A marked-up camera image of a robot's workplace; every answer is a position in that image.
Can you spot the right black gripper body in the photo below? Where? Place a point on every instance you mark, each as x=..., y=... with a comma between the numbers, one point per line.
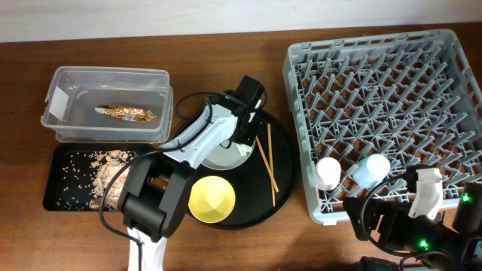
x=416, y=234

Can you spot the pink cup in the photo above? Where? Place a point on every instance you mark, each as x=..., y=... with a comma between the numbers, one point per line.
x=328, y=171

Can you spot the grey round plate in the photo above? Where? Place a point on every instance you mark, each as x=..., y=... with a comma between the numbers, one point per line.
x=228, y=158

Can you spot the clear plastic bin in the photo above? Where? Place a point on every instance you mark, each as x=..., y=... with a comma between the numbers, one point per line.
x=76, y=91

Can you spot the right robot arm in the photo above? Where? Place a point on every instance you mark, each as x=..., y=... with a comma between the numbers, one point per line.
x=467, y=223

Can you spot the grey dishwasher rack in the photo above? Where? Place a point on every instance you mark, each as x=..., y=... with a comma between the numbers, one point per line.
x=411, y=97

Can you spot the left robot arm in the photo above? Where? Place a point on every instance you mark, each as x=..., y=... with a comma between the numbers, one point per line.
x=154, y=198

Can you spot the black rectangular tray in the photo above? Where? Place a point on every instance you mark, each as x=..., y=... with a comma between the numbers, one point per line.
x=70, y=184

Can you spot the wooden chopstick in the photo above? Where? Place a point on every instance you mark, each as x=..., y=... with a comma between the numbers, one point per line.
x=271, y=162
x=267, y=165

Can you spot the yellow bowl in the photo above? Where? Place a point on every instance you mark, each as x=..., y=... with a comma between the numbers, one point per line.
x=212, y=199

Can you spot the light blue cup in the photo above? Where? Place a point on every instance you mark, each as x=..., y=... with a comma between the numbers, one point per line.
x=371, y=171

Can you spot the food scraps and rice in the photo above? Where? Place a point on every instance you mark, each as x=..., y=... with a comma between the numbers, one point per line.
x=107, y=165

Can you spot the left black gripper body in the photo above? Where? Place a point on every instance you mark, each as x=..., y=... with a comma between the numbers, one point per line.
x=248, y=135

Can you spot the brown snack wrapper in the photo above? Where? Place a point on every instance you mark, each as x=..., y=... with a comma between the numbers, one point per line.
x=131, y=114

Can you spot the round black serving tray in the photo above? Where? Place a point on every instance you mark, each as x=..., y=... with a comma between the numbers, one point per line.
x=251, y=181

